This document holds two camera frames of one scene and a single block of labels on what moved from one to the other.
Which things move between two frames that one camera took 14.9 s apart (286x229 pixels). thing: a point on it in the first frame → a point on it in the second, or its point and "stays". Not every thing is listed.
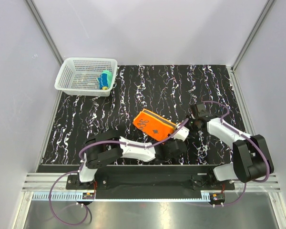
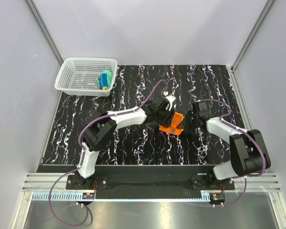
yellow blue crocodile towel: (105, 79) stays
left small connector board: (88, 195) stays
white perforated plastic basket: (78, 76) stays
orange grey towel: (154, 125) → (173, 129)
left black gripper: (171, 140) → (166, 121)
